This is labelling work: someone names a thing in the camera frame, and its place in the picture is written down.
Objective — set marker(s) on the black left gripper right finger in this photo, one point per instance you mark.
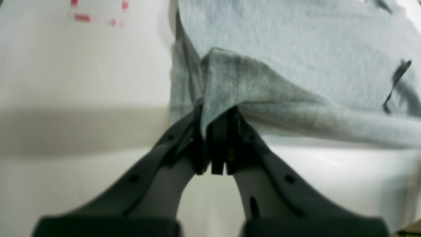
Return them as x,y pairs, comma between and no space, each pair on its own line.
276,200

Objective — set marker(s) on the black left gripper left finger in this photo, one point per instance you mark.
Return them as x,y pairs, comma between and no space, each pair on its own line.
145,200

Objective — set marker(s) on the grey t-shirt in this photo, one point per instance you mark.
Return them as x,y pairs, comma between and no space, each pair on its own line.
344,70

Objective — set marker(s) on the red tape rectangle marking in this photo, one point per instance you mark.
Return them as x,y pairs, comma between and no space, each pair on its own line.
112,13

